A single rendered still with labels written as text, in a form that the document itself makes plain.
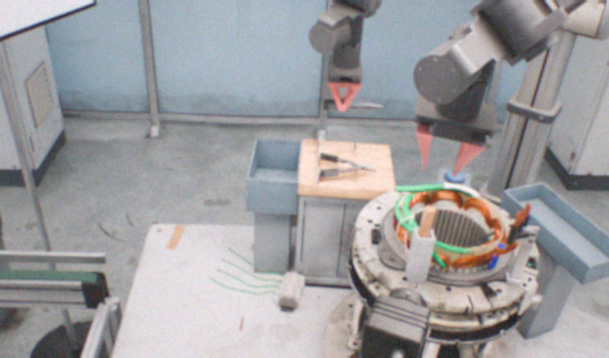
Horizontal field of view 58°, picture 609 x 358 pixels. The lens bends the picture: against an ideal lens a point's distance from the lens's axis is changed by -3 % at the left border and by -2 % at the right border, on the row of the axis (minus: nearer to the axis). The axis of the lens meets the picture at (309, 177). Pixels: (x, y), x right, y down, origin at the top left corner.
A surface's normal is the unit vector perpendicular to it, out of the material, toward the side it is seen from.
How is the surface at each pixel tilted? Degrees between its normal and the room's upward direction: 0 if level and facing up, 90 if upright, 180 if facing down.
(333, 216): 90
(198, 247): 0
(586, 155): 90
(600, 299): 0
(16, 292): 90
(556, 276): 90
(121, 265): 0
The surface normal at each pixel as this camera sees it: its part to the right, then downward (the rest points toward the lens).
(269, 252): -0.04, 0.56
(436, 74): -0.59, 0.46
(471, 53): 0.47, -0.36
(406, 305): 0.06, -0.83
